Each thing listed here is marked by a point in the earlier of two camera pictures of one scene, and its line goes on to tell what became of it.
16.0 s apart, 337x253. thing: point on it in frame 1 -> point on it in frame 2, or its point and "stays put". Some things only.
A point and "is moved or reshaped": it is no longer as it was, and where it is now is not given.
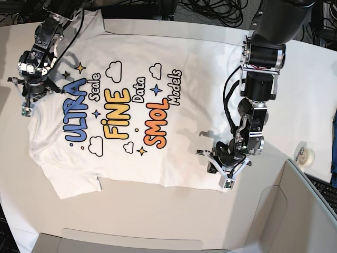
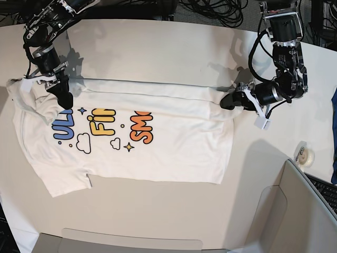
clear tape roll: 304,155 stays put
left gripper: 38,87 -> 59,87
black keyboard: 328,191 stays put
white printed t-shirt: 138,105 is moved or reshaped
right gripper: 228,154 -> 265,93
